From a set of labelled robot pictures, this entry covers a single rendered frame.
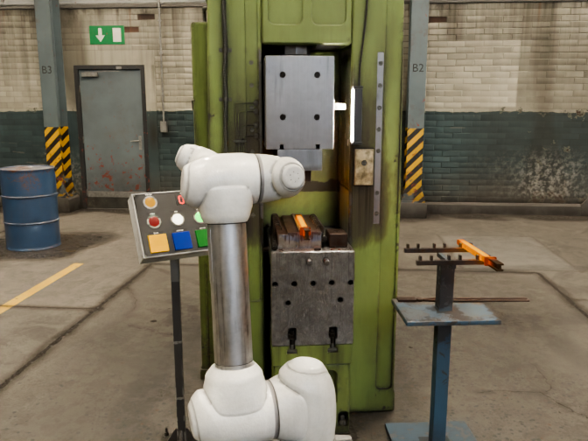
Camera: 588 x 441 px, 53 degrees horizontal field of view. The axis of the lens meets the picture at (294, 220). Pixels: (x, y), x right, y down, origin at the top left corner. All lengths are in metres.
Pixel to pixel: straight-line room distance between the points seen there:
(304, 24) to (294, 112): 0.41
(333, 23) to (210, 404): 1.83
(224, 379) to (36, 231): 5.54
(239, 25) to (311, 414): 1.76
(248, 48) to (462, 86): 6.23
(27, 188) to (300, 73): 4.70
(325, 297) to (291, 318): 0.18
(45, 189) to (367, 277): 4.68
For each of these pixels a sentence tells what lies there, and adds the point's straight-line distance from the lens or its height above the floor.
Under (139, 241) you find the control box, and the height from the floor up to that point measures 1.02.
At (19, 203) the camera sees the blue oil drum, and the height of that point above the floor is 0.53.
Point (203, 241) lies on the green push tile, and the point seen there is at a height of 0.99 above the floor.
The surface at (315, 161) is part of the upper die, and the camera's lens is 2.61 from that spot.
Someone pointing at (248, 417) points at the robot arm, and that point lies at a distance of 1.56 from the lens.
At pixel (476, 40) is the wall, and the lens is 8.80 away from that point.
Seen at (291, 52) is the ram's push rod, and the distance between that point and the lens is 2.80.
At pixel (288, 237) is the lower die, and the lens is 2.66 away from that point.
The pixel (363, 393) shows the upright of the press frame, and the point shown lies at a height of 0.11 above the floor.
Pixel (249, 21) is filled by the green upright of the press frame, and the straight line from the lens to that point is 2.75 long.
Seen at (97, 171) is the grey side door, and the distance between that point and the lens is 9.42.
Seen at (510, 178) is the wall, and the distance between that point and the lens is 8.94.
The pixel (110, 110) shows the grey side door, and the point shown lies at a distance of 9.27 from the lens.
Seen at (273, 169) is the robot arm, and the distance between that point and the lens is 1.49.
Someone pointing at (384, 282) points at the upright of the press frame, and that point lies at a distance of 2.94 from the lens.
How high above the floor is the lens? 1.55
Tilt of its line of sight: 11 degrees down
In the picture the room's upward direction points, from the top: straight up
